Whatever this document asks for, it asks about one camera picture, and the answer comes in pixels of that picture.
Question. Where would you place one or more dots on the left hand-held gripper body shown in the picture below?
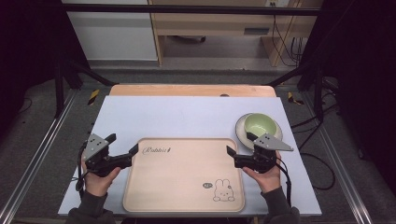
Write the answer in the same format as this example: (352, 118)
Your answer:
(96, 146)

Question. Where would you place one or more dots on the person's right hand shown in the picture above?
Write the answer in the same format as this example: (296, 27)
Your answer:
(269, 182)

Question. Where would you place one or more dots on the black curtain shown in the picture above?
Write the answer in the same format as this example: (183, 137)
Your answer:
(364, 77)
(28, 46)

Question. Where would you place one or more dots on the aluminium floor rail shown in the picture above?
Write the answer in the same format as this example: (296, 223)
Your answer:
(37, 152)
(339, 165)

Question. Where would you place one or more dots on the black frame strut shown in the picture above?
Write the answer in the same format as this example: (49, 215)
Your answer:
(58, 90)
(317, 90)

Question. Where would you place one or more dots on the wooden desk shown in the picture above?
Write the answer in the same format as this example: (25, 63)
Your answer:
(211, 23)

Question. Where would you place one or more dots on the black horizontal frame bar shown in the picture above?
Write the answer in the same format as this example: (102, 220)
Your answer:
(186, 9)

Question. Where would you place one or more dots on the green bowl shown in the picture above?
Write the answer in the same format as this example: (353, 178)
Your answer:
(241, 132)
(261, 124)

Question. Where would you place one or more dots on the yellow black tape strip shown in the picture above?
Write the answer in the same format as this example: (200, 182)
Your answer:
(93, 97)
(292, 98)

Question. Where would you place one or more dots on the wooden table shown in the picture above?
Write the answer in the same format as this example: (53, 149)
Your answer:
(186, 90)

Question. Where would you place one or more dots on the pale blue table board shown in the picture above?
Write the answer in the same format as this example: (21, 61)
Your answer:
(186, 118)

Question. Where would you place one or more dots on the white cabinet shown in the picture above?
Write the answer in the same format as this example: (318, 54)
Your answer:
(112, 34)

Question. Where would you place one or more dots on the person's left hand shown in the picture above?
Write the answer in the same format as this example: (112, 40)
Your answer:
(96, 185)

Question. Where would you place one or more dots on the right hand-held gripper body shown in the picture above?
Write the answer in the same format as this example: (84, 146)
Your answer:
(269, 143)

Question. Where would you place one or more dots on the beige tray with rabbit print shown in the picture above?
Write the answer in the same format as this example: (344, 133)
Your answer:
(180, 177)

